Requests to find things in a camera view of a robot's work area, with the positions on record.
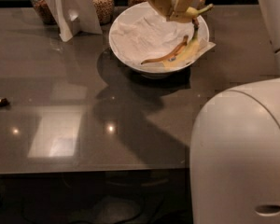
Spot yellow banana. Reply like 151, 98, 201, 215
166, 4, 214, 23
142, 19, 200, 68

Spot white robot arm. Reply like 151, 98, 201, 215
189, 0, 280, 224

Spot white ceramic bowl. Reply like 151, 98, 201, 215
109, 2, 216, 79

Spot white paper liner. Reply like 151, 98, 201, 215
109, 13, 216, 74

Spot middle glass jar of grains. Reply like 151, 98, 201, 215
92, 0, 115, 25

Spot white folded card stand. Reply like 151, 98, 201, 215
45, 0, 102, 42

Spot left glass jar of nuts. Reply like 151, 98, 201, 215
30, 0, 56, 25

